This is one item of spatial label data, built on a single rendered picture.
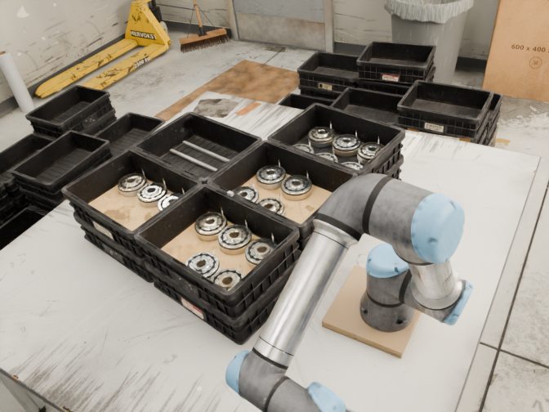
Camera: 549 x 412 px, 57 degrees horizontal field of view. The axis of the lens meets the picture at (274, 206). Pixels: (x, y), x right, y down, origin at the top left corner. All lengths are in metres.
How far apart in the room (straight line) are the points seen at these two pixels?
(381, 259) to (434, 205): 0.45
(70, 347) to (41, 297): 0.26
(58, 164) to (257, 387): 2.14
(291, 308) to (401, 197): 0.28
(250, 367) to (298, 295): 0.15
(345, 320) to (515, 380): 1.01
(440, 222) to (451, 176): 1.14
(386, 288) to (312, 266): 0.42
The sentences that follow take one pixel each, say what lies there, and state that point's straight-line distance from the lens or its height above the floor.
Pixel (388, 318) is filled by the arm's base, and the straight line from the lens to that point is 1.42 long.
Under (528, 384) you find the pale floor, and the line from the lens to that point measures 2.32.
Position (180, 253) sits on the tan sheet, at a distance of 1.59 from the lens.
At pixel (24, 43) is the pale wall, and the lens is 4.93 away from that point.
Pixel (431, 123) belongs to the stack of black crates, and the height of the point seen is 0.53.
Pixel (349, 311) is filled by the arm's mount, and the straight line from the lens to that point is 1.50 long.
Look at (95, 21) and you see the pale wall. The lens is 5.38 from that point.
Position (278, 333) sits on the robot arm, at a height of 1.15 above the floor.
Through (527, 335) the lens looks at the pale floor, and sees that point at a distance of 2.46.
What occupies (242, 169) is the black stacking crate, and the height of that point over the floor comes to 0.89.
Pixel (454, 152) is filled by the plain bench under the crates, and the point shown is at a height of 0.70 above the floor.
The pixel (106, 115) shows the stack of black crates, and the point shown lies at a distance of 3.23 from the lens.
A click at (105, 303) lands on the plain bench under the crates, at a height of 0.70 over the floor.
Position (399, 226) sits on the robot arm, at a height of 1.30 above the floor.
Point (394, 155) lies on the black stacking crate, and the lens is 1.82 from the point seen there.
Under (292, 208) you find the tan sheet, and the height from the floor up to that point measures 0.83.
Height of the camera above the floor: 1.91
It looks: 40 degrees down
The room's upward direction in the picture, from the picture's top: 8 degrees counter-clockwise
